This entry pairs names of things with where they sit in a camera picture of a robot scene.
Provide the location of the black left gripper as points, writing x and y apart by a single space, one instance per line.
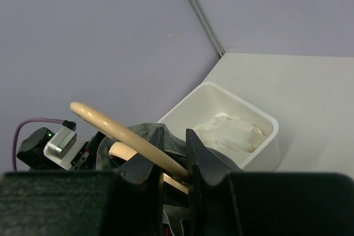
57 202

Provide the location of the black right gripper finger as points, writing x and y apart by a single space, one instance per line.
293 203

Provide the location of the grey pleated skirt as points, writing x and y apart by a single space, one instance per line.
177 147

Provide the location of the white skirt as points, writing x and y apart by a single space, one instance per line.
229 132

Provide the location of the beige wooden hanger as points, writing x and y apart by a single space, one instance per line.
176 173

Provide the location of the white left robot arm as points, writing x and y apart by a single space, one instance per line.
31 151

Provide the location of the white plastic basket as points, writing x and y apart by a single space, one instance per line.
207 100

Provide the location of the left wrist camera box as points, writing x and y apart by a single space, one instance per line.
65 149

